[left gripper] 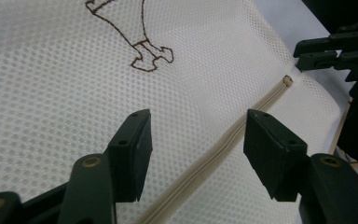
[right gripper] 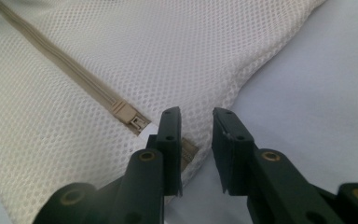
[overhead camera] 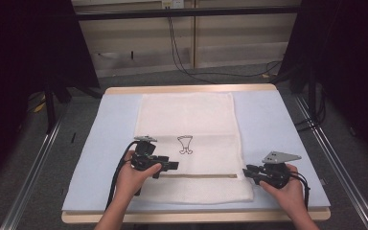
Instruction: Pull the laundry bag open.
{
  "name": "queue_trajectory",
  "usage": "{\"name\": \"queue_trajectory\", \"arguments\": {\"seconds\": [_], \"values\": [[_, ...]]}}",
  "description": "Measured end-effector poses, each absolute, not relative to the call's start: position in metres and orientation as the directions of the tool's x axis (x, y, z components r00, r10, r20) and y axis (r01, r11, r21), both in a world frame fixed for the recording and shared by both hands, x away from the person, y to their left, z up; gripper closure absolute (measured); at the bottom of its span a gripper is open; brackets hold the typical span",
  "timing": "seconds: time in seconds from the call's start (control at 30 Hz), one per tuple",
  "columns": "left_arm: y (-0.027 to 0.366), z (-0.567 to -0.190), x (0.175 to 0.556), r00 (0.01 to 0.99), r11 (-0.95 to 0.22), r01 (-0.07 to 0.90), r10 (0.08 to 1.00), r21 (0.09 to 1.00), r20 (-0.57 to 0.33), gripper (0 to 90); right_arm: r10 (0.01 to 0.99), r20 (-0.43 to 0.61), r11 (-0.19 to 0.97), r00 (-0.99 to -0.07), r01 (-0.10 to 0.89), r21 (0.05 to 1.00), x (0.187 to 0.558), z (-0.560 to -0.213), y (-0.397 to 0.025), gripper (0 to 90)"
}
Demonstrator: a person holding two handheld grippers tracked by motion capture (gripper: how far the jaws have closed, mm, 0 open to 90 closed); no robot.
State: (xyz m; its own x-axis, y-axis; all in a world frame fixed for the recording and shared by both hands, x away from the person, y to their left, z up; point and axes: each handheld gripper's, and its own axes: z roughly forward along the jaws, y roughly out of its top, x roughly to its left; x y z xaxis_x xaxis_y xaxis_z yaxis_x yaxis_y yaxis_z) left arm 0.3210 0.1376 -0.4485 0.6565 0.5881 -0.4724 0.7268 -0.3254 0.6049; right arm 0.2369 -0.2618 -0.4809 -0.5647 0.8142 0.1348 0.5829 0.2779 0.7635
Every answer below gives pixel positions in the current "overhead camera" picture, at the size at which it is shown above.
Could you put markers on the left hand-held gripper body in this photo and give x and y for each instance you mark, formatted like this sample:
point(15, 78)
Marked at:
point(143, 153)

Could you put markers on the aluminium floor rail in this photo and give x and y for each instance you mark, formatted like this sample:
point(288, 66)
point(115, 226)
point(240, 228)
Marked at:
point(341, 166)
point(32, 179)

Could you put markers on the person's right hand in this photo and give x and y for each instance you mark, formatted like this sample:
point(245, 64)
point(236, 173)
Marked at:
point(287, 195)

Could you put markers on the wooden table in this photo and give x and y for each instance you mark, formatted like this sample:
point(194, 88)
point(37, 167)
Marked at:
point(188, 88)

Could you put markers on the black curtain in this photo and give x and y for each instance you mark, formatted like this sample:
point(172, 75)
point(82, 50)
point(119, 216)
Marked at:
point(348, 64)
point(16, 64)

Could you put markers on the person's left hand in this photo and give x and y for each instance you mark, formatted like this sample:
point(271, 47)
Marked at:
point(131, 182)

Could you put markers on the white wall outlet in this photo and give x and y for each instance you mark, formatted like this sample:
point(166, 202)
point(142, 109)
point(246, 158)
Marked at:
point(172, 3)

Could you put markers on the white towel with print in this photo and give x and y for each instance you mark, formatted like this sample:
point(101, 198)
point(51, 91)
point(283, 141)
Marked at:
point(201, 118)

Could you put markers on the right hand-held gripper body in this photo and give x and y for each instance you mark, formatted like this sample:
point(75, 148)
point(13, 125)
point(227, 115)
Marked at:
point(276, 172)

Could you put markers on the black horizontal bar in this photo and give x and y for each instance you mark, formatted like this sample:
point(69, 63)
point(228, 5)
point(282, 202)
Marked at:
point(188, 12)

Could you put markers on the light blue table mat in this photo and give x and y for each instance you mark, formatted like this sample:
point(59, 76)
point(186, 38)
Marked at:
point(268, 121)

